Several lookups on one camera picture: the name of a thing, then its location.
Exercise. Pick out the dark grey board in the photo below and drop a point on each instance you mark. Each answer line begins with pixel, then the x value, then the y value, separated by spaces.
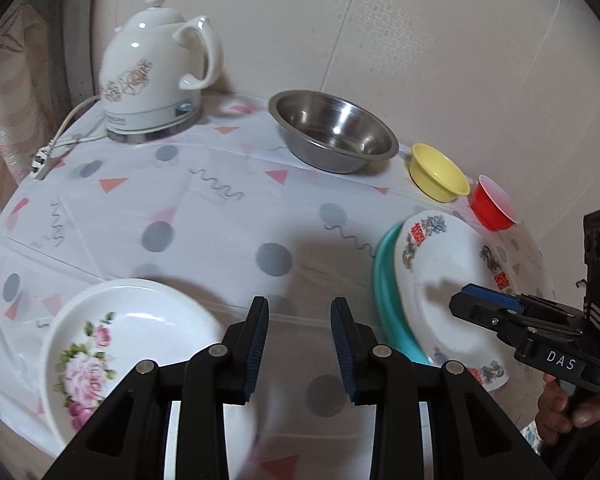
pixel 72 35

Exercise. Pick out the stainless steel bowl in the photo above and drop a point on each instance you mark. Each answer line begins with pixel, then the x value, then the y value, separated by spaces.
pixel 330 132

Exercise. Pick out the yellow plastic bowl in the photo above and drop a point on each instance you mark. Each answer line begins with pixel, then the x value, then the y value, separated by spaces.
pixel 437 175

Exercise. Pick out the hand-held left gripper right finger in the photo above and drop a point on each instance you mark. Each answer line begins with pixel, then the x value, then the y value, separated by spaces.
pixel 341 345

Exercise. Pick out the white patterned tablecloth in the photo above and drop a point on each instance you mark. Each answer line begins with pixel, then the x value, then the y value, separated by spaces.
pixel 205 220

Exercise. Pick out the pink starfish pillow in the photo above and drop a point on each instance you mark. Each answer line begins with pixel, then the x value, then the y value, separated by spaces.
pixel 10 110

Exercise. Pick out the red plastic bowl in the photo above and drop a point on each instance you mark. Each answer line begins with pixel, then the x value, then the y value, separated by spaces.
pixel 490 205

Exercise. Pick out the teal plastic plate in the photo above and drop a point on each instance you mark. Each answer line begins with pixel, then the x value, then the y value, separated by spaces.
pixel 386 290

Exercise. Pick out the white floral ceramic kettle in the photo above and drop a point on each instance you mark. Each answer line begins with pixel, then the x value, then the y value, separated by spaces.
pixel 152 60

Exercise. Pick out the silver kettle base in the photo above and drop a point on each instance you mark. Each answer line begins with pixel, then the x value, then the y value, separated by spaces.
pixel 150 132

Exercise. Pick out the white dragon print plate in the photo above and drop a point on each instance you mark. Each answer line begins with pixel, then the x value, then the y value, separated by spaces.
pixel 440 270

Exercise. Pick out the white rose print plate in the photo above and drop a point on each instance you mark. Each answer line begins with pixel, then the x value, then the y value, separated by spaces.
pixel 145 325

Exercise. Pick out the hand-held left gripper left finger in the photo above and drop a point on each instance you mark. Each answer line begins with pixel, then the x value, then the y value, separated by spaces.
pixel 258 342

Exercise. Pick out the white power plug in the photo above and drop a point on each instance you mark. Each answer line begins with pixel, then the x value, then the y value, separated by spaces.
pixel 45 164

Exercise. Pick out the person's right hand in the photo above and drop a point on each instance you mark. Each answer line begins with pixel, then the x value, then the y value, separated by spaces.
pixel 582 412

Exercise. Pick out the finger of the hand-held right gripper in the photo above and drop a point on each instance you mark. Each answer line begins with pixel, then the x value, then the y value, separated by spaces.
pixel 480 315
pixel 495 296

